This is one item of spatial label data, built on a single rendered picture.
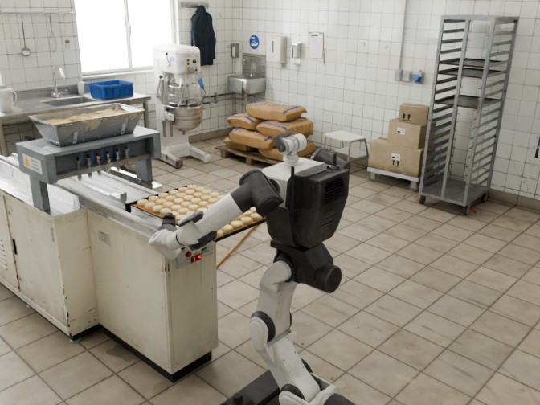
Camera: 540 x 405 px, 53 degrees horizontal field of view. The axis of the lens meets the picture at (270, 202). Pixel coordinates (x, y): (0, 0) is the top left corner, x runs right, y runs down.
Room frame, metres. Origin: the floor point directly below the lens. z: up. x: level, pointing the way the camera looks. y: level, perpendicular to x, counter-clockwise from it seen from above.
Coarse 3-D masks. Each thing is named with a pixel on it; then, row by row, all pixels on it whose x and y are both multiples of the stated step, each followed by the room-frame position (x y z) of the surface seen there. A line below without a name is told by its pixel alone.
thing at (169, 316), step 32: (96, 224) 2.69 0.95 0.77; (160, 224) 2.54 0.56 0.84; (96, 256) 2.72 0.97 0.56; (128, 256) 2.51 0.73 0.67; (160, 256) 2.32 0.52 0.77; (96, 288) 2.75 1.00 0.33; (128, 288) 2.53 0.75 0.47; (160, 288) 2.33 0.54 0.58; (192, 288) 2.42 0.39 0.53; (128, 320) 2.54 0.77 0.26; (160, 320) 2.35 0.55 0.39; (192, 320) 2.42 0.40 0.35; (160, 352) 2.36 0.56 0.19; (192, 352) 2.41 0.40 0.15
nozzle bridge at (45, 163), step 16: (144, 128) 3.24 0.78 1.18; (16, 144) 2.83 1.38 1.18; (32, 144) 2.82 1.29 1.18; (48, 144) 2.82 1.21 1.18; (80, 144) 2.84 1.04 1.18; (96, 144) 2.84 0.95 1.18; (112, 144) 2.91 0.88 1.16; (128, 144) 3.08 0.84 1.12; (144, 144) 3.17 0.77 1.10; (160, 144) 3.15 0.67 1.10; (32, 160) 2.71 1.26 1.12; (48, 160) 2.63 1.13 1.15; (64, 160) 2.78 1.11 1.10; (80, 160) 2.85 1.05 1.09; (112, 160) 2.98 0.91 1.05; (128, 160) 3.02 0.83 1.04; (144, 160) 3.21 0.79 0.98; (32, 176) 2.73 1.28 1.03; (48, 176) 2.62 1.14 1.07; (64, 176) 2.72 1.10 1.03; (144, 176) 3.22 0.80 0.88; (32, 192) 2.75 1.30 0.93; (48, 208) 2.71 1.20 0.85
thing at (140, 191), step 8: (96, 176) 3.23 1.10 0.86; (104, 176) 3.17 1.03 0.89; (112, 176) 3.13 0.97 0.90; (112, 184) 3.12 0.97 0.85; (120, 184) 3.06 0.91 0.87; (128, 184) 3.00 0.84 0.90; (136, 184) 2.99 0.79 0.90; (128, 192) 3.01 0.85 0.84; (136, 192) 2.95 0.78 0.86; (144, 192) 2.90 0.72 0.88; (152, 192) 2.86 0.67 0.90
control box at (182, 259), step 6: (210, 246) 2.48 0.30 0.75; (180, 252) 2.34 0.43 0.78; (192, 252) 2.39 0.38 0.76; (198, 252) 2.42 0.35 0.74; (204, 252) 2.45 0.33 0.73; (210, 252) 2.48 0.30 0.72; (180, 258) 2.34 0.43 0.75; (186, 258) 2.36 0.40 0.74; (192, 258) 2.39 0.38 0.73; (198, 258) 2.42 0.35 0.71; (174, 264) 2.33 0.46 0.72; (180, 264) 2.33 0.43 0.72; (186, 264) 2.36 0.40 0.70
